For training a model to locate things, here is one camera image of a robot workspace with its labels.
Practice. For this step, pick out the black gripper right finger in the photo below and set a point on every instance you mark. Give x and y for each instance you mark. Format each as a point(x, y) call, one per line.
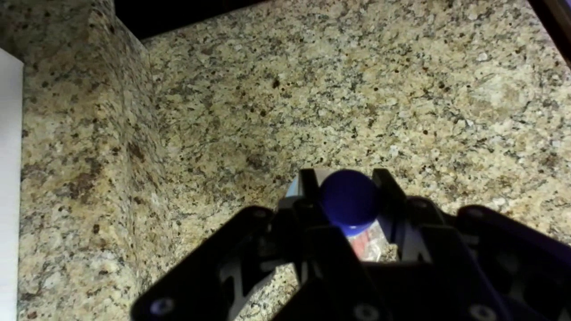
point(511, 250)

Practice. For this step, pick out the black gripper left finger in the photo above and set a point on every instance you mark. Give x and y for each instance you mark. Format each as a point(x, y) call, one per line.
point(202, 261)

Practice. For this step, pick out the Fiji water bottle blue cap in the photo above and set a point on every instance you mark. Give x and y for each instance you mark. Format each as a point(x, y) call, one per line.
point(348, 198)

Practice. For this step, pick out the white cardboard box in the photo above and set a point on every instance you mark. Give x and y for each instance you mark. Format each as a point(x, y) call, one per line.
point(9, 190)

